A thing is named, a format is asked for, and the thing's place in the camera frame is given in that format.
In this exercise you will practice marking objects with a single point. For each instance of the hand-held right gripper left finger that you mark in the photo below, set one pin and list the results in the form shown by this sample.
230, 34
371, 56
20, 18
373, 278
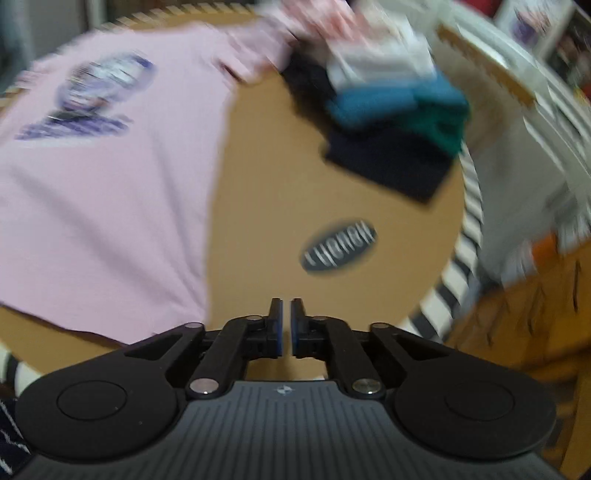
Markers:
276, 330

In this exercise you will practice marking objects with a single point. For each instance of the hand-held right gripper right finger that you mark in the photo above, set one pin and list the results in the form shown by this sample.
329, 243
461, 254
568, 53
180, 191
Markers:
295, 330

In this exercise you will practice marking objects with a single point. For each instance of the teal green navy knit sweater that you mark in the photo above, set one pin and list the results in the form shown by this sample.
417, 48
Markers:
369, 106

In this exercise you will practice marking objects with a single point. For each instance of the white garment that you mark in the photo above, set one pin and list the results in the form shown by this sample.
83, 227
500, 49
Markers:
383, 60

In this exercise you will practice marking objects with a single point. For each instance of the pink printed t-shirt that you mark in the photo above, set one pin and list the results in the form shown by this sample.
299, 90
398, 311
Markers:
115, 184

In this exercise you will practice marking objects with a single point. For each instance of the black garment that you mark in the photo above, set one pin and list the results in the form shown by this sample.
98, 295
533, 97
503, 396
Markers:
307, 83

